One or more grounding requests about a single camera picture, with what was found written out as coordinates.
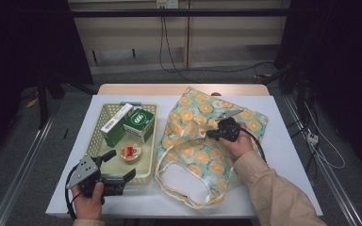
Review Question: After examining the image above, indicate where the short green and white box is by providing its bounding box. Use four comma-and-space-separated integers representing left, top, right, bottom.
123, 107, 156, 144

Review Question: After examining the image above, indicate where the aluminium floor rail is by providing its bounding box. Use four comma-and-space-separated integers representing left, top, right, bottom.
0, 115, 58, 226
283, 94, 362, 226

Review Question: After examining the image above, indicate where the black metal crossbar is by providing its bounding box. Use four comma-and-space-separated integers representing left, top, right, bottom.
70, 8, 290, 18

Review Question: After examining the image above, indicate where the black hanging cable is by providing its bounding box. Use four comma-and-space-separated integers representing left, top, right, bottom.
162, 15, 201, 84
158, 8, 276, 74

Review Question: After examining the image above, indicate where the person's left hand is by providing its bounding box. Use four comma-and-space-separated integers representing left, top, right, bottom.
71, 182, 106, 220

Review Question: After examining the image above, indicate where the black metal stand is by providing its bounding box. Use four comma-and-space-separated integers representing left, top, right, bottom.
37, 70, 51, 130

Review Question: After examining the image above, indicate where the round tan tin red label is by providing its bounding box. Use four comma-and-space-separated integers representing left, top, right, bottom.
120, 143, 142, 164

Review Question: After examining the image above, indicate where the hand-held gripper cable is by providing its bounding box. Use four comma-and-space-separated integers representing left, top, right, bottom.
63, 165, 78, 221
239, 126, 268, 164

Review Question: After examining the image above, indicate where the white wall socket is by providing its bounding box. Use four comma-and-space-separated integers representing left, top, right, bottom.
156, 0, 180, 9

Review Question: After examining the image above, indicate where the tall green and white box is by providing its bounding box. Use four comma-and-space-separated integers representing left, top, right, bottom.
100, 103, 135, 149

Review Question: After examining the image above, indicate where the left hand-held gripper cable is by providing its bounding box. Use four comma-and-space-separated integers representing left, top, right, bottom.
63, 165, 78, 221

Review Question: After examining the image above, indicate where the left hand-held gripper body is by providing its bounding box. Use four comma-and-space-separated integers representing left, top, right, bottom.
65, 154, 127, 198

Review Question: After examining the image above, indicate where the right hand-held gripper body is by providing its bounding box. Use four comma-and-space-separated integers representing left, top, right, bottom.
213, 108, 244, 143

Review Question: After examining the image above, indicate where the person's right hand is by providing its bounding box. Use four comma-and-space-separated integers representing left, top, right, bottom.
218, 121, 255, 160

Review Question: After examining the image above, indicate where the orange print fabric tote bag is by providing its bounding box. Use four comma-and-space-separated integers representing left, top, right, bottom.
154, 86, 270, 210

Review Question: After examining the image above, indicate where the white cable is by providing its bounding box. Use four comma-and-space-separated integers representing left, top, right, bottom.
303, 102, 347, 170

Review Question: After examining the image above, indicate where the white power strip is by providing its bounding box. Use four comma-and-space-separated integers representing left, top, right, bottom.
306, 132, 321, 146

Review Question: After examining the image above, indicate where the black curtain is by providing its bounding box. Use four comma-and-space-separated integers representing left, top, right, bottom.
0, 0, 94, 166
273, 0, 362, 178

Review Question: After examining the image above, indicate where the right hand-held gripper cable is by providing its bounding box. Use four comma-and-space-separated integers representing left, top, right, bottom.
239, 126, 268, 164

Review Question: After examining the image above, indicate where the pale green perforated plastic basket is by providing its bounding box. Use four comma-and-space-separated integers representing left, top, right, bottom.
84, 102, 159, 186

